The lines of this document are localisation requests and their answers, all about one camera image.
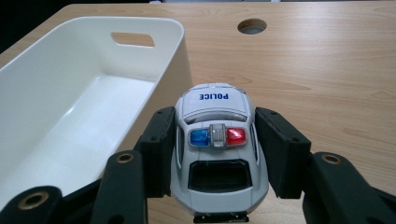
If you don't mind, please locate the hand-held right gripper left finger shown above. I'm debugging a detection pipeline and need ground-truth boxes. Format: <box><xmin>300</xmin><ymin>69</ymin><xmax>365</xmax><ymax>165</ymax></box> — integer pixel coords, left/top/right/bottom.
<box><xmin>134</xmin><ymin>105</ymin><xmax>177</xmax><ymax>199</ymax></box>

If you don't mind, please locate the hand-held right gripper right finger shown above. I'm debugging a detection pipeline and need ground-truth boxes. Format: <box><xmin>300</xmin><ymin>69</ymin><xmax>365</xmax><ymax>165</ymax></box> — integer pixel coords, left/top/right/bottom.
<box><xmin>254</xmin><ymin>106</ymin><xmax>312</xmax><ymax>200</ymax></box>

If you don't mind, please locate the white plastic bin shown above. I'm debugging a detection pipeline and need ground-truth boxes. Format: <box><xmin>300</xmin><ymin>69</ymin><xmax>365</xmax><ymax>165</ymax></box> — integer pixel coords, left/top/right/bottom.
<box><xmin>0</xmin><ymin>16</ymin><xmax>194</xmax><ymax>213</ymax></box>

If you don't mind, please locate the white toy police car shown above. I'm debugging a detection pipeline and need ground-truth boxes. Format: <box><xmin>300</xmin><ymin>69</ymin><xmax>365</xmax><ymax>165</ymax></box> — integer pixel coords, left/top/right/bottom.
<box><xmin>170</xmin><ymin>82</ymin><xmax>271</xmax><ymax>224</ymax></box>

